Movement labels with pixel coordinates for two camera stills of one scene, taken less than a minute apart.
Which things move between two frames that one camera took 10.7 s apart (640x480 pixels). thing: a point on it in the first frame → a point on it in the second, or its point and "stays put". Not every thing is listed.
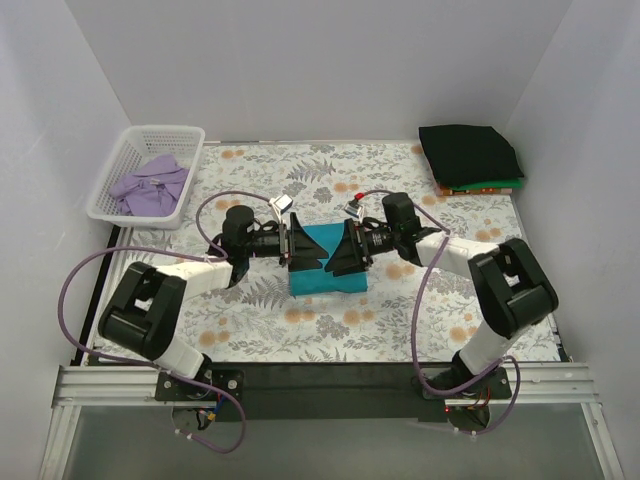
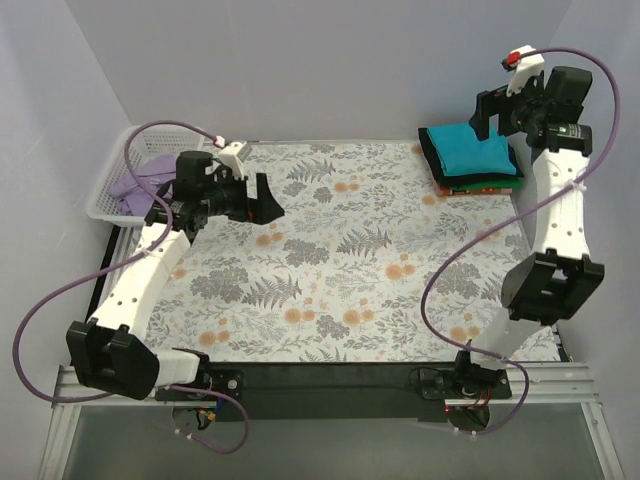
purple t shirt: [153, 191] stays put
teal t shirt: [303, 282] → [461, 152]
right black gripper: [357, 243] → [498, 107]
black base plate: [332, 391] stays put
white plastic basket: [135, 148] stays put
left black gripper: [285, 243] → [251, 200]
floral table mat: [333, 252] stays put
